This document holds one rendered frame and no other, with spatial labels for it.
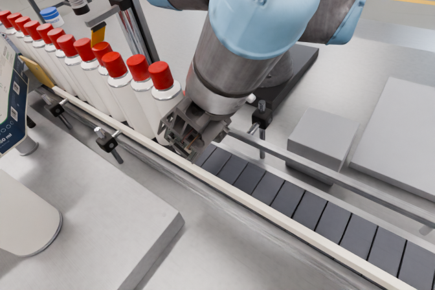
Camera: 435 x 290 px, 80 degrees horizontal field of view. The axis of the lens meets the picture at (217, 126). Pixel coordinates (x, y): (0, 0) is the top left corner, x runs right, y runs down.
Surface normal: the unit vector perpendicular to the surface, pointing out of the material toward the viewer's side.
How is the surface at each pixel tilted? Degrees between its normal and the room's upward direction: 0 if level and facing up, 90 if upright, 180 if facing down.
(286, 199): 0
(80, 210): 0
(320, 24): 87
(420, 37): 0
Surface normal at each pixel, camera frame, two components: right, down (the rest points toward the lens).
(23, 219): 0.95, 0.13
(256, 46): -0.07, 0.88
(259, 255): -0.13, -0.66
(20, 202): 0.99, -0.07
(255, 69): 0.15, 0.92
